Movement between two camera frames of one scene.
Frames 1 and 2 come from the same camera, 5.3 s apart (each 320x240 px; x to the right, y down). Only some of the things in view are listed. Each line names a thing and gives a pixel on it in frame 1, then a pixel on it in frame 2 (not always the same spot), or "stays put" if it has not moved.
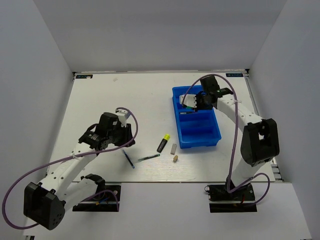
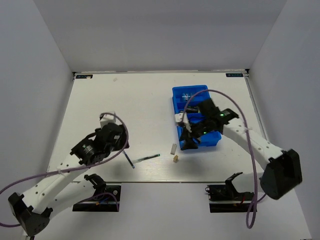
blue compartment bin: [194, 128] stays put
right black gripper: [198, 107] → [188, 136]
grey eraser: [173, 149] stays put
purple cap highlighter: [182, 113] → [193, 116]
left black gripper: [127, 133] stays put
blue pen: [128, 160] stays put
